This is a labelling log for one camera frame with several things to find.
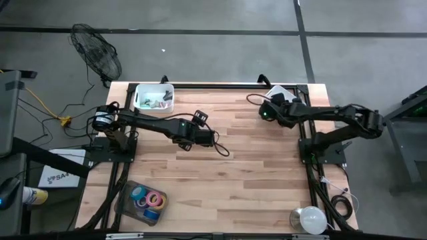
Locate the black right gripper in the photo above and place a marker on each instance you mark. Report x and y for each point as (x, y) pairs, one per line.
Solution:
(280, 111)

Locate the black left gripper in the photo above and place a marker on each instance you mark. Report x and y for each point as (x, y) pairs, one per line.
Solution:
(200, 136)

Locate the white plastic bin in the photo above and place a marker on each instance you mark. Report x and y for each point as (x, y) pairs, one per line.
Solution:
(150, 90)
(280, 89)

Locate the grey staple remover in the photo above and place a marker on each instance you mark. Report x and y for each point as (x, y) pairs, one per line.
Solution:
(154, 104)

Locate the yellow tape roll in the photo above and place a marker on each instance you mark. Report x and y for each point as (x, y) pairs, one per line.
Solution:
(163, 203)

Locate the pink tape roll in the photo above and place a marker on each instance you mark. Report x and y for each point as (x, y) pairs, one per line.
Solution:
(147, 200)

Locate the light blue tape roll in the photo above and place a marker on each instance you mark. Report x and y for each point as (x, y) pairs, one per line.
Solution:
(133, 195)

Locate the purple tape roll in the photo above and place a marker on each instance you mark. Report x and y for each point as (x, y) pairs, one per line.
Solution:
(139, 204)

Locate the dark blue tape roll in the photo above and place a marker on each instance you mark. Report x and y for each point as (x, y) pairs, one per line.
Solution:
(151, 215)

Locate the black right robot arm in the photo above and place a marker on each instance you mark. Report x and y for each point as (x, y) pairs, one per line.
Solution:
(333, 111)

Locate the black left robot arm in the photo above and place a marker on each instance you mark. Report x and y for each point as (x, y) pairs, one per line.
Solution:
(150, 121)

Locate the white dome lamp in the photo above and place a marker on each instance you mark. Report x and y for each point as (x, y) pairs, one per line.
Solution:
(312, 221)

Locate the black side table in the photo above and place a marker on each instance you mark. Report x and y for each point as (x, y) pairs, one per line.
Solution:
(402, 150)

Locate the black floor fan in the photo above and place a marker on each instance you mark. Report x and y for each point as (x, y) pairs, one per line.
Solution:
(96, 53)

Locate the white printed paper sheet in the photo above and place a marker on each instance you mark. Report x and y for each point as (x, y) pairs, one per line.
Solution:
(63, 178)

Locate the black diagonal strut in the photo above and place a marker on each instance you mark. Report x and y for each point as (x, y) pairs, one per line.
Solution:
(50, 158)

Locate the black rig beam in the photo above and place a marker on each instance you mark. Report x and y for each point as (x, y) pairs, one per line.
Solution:
(66, 236)

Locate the yellow and white bottle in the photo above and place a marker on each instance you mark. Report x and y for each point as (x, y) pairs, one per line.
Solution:
(36, 196)

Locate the grey desk panel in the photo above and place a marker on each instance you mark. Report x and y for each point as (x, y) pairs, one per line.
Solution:
(8, 113)
(13, 220)

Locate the black computer mouse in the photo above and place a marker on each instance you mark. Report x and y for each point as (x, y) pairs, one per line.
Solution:
(8, 193)

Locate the black aluminium table frame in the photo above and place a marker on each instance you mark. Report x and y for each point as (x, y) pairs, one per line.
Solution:
(217, 86)

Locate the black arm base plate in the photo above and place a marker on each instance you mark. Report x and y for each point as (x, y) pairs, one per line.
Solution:
(333, 156)
(100, 156)

